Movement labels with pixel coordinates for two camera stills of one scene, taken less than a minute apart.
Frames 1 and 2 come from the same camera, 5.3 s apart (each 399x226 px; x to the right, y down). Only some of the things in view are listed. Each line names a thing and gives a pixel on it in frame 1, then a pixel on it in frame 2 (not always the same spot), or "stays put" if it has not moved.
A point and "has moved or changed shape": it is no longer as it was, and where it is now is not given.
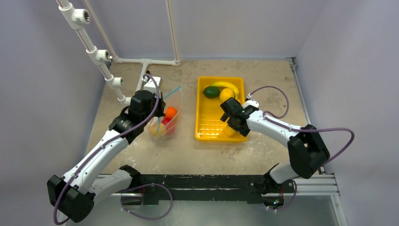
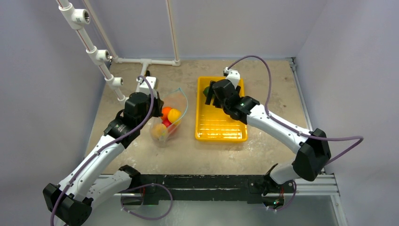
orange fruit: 171,111 has moved or changed shape
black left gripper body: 159,111 stays put
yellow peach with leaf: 161,132 stays put
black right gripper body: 229,110 to 212,93
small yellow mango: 229,131 to 174,116
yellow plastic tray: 209,126 stays put
